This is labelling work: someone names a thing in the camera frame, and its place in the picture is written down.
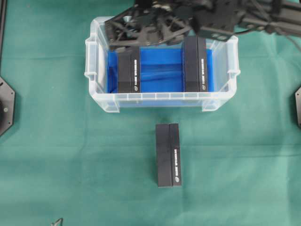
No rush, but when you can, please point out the black camera box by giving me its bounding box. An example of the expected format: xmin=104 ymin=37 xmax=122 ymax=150
xmin=155 ymin=123 xmax=182 ymax=187
xmin=117 ymin=47 xmax=141 ymax=93
xmin=182 ymin=36 xmax=208 ymax=92

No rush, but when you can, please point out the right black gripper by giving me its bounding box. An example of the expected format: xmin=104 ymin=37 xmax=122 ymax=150
xmin=134 ymin=0 xmax=245 ymax=46

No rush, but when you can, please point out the green table cloth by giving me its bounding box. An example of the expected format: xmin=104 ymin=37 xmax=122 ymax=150
xmin=0 ymin=0 xmax=301 ymax=226

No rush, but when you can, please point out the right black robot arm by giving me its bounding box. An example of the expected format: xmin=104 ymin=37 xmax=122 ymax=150
xmin=104 ymin=0 xmax=301 ymax=49

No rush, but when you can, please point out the blue liner sheet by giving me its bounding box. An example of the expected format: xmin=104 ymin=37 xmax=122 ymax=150
xmin=107 ymin=48 xmax=214 ymax=93

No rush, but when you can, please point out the small metal bracket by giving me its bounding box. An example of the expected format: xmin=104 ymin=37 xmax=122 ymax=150
xmin=50 ymin=218 xmax=63 ymax=226

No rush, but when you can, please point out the clear plastic storage case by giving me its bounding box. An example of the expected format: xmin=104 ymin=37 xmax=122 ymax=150
xmin=84 ymin=16 xmax=240 ymax=113

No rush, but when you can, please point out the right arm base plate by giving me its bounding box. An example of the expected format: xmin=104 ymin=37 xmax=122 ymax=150
xmin=289 ymin=87 xmax=301 ymax=128

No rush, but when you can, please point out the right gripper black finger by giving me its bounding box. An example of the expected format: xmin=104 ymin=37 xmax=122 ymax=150
xmin=105 ymin=4 xmax=165 ymax=50

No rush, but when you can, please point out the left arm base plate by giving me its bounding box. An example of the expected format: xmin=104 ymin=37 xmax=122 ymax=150
xmin=0 ymin=77 xmax=15 ymax=136

